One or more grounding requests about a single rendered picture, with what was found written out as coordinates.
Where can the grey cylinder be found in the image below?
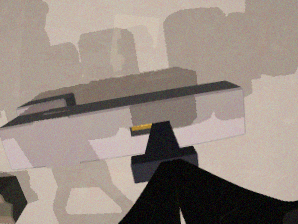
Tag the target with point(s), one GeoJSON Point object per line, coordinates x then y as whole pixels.
{"type": "Point", "coordinates": [141, 127]}

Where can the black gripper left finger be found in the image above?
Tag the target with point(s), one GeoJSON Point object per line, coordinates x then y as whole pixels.
{"type": "Point", "coordinates": [158, 202]}

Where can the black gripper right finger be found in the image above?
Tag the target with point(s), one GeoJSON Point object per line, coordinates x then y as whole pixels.
{"type": "Point", "coordinates": [205, 198]}

